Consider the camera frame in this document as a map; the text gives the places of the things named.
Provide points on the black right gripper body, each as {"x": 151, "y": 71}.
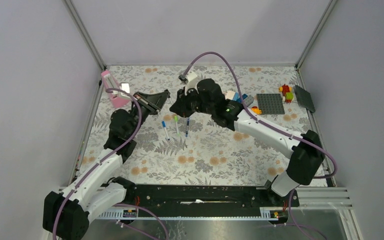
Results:
{"x": 197, "y": 105}

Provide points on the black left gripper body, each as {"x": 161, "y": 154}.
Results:
{"x": 135, "y": 114}

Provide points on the white pen green tip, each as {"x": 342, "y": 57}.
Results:
{"x": 176, "y": 121}

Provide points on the blue gel pen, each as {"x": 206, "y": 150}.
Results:
{"x": 187, "y": 127}

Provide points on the white pen dark tip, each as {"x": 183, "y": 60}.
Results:
{"x": 165, "y": 130}

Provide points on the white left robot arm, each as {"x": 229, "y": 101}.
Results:
{"x": 68, "y": 214}

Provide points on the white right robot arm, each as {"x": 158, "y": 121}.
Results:
{"x": 303, "y": 150}

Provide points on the white and blue brick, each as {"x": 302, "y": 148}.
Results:
{"x": 231, "y": 95}

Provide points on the grey toy brick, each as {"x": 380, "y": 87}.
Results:
{"x": 248, "y": 101}

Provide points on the floral table mat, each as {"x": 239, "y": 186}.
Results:
{"x": 210, "y": 155}

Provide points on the orange toy car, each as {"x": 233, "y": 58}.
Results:
{"x": 256, "y": 110}

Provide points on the grey lego baseplate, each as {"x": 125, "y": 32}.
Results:
{"x": 270, "y": 103}

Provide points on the red yellow green brick stack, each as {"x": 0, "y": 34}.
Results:
{"x": 287, "y": 93}

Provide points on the dark grey lego plate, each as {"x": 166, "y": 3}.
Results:
{"x": 304, "y": 98}

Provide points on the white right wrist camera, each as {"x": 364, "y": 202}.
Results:
{"x": 190, "y": 80}

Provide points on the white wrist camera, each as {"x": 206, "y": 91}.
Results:
{"x": 125, "y": 88}
{"x": 190, "y": 80}

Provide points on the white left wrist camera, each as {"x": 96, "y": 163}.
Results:
{"x": 125, "y": 88}

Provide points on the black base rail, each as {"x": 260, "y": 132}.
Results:
{"x": 205, "y": 198}

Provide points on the white cable duct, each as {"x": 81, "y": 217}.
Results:
{"x": 241, "y": 214}

